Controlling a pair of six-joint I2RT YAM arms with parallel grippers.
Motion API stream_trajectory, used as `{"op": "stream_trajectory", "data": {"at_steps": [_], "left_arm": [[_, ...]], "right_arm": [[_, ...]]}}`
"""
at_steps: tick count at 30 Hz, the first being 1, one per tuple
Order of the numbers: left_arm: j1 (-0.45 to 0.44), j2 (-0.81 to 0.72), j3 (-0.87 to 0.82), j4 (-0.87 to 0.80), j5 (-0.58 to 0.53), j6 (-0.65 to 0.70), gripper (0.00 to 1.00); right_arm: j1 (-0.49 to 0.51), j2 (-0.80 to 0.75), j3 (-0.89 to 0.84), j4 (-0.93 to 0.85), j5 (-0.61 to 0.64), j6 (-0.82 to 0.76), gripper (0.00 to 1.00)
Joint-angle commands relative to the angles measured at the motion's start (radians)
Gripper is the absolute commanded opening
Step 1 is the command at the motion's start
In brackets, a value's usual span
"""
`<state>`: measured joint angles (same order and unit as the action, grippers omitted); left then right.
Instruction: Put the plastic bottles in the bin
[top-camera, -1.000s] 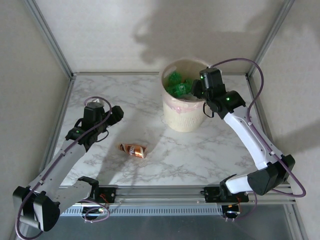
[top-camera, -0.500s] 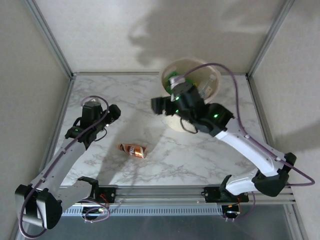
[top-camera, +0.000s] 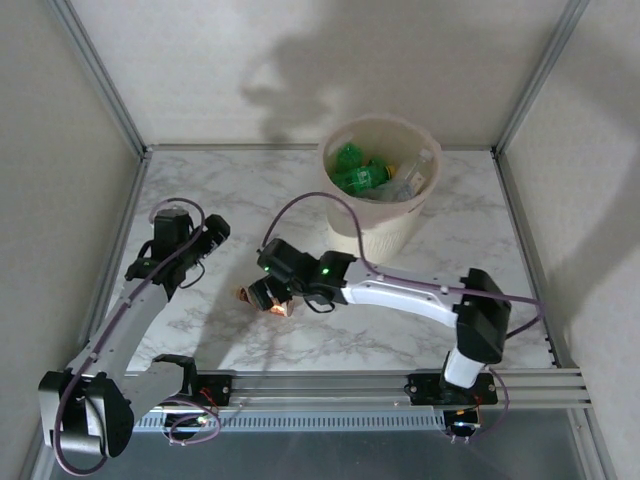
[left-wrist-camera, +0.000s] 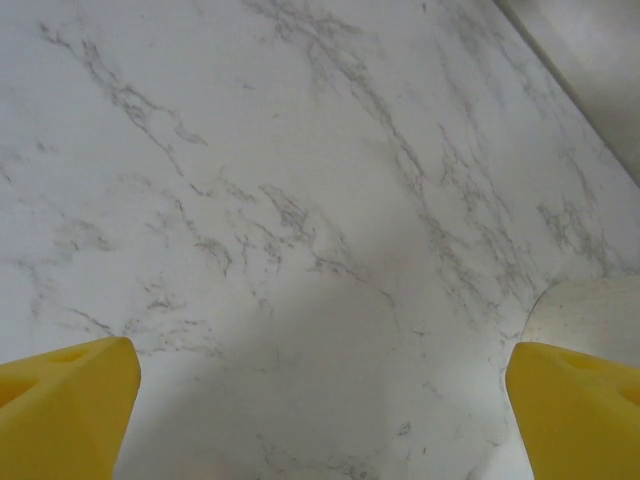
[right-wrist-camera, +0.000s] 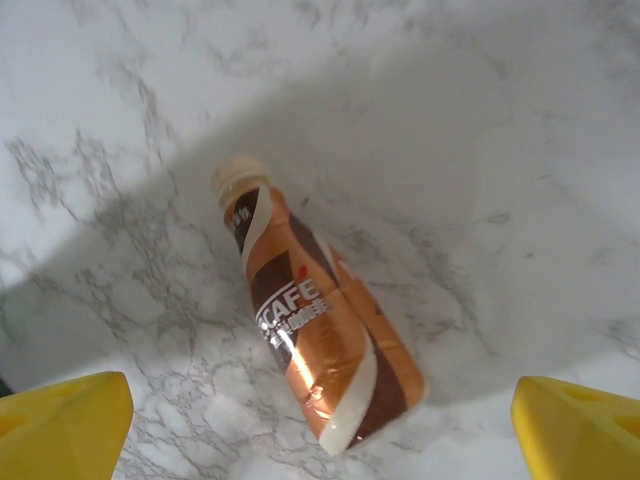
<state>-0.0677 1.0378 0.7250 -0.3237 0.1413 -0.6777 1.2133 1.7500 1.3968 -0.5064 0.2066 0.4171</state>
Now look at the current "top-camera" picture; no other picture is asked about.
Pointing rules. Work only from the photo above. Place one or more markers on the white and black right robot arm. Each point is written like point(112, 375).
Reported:
point(400, 295)

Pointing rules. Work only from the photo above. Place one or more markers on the thin aluminium frame rail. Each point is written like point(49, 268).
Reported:
point(127, 225)
point(509, 200)
point(225, 147)

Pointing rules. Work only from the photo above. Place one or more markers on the grey metal panel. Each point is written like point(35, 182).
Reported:
point(320, 455)

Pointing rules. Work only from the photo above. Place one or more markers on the short aluminium frame post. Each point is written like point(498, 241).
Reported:
point(32, 465)
point(595, 445)

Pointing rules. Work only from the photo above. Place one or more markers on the green plastic bottle yellow cap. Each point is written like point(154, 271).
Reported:
point(350, 155)
point(362, 176)

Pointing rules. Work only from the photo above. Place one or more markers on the wide grooved aluminium rail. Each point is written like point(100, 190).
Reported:
point(320, 390)

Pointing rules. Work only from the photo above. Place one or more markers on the copper label plastic bottle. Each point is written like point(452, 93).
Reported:
point(282, 310)

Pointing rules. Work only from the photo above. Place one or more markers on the beige ribbed waste bin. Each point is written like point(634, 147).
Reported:
point(380, 240)

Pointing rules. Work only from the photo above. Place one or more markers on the clear bottle white label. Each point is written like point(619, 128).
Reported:
point(417, 170)

